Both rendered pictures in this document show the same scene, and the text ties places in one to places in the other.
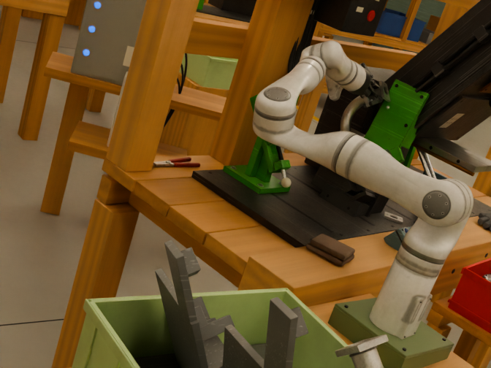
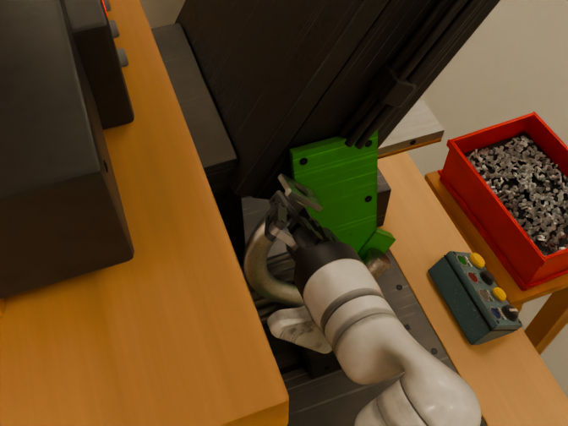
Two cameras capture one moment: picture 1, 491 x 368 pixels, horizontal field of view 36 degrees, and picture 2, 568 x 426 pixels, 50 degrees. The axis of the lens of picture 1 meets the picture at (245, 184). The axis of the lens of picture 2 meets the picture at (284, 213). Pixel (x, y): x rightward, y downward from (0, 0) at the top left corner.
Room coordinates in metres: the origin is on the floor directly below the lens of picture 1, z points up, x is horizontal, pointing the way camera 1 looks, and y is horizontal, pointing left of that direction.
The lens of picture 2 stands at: (1.93, 0.11, 1.81)
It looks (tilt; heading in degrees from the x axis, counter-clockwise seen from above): 54 degrees down; 301
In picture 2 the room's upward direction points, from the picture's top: straight up
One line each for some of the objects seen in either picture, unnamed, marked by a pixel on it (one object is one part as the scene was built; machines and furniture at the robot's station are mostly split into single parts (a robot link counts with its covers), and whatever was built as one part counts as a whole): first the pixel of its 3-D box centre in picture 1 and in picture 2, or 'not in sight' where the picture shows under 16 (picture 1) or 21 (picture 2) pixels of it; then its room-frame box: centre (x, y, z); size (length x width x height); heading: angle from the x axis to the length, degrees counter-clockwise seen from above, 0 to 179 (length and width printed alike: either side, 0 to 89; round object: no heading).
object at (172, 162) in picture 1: (174, 163); not in sight; (2.00, 0.20, 0.89); 0.16 x 0.05 x 0.01; 144
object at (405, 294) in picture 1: (405, 289); not in sight; (1.43, -0.38, 0.98); 0.09 x 0.09 x 0.17; 54
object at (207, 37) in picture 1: (312, 51); not in sight; (2.47, -0.07, 1.23); 1.30 x 0.05 x 0.09; 141
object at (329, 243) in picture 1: (331, 248); not in sight; (1.68, -0.24, 0.91); 0.10 x 0.08 x 0.03; 65
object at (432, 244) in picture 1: (438, 220); not in sight; (1.44, -0.39, 1.14); 0.09 x 0.09 x 0.17; 61
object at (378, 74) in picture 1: (369, 125); (164, 177); (2.41, -0.32, 1.07); 0.30 x 0.18 x 0.34; 141
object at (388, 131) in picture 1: (400, 120); (327, 188); (2.15, -0.36, 1.17); 0.13 x 0.12 x 0.20; 141
